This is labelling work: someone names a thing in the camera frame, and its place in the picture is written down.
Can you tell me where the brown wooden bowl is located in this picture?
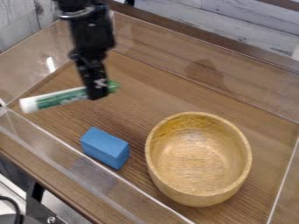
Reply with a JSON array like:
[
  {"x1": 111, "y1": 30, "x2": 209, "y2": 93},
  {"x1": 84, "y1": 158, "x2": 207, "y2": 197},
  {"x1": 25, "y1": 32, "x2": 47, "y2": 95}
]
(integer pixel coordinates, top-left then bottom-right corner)
[{"x1": 144, "y1": 111, "x2": 252, "y2": 207}]

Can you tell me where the black table leg bracket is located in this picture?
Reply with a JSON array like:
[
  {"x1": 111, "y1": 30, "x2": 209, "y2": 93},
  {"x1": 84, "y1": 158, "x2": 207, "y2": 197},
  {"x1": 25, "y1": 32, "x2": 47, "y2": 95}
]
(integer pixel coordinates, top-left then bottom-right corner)
[{"x1": 25, "y1": 182, "x2": 67, "y2": 224}]

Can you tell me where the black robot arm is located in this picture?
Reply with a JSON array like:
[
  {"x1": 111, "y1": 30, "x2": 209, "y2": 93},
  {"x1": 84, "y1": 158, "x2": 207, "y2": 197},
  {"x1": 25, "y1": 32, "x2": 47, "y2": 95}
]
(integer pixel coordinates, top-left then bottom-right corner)
[{"x1": 55, "y1": 0, "x2": 116, "y2": 100}]

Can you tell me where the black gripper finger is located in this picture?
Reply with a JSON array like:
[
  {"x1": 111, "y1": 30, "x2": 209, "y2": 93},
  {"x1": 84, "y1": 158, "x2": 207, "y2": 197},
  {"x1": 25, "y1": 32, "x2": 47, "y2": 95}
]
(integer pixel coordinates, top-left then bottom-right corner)
[{"x1": 76, "y1": 59, "x2": 108, "y2": 100}]

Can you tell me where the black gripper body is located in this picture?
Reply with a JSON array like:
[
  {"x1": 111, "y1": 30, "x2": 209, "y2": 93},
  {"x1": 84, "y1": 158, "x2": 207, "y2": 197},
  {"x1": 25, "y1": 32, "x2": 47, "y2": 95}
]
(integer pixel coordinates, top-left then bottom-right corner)
[{"x1": 57, "y1": 3, "x2": 116, "y2": 63}]

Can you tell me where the blue rectangular block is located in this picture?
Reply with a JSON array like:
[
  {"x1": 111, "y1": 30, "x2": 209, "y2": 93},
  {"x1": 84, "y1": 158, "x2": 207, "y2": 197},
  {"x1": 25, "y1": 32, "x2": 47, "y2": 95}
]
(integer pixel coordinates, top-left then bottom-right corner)
[{"x1": 80, "y1": 127, "x2": 129, "y2": 170}]

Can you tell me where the green Expo marker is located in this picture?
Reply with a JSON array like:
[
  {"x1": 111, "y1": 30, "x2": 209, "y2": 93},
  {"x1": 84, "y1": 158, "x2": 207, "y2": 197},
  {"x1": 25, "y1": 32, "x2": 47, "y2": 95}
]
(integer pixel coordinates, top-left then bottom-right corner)
[{"x1": 19, "y1": 80, "x2": 121, "y2": 115}]

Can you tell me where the black cable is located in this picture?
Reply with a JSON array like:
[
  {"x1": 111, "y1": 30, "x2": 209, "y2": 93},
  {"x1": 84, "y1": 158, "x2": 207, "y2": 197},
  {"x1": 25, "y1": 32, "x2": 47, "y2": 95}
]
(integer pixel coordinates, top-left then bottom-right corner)
[{"x1": 0, "y1": 195, "x2": 23, "y2": 224}]

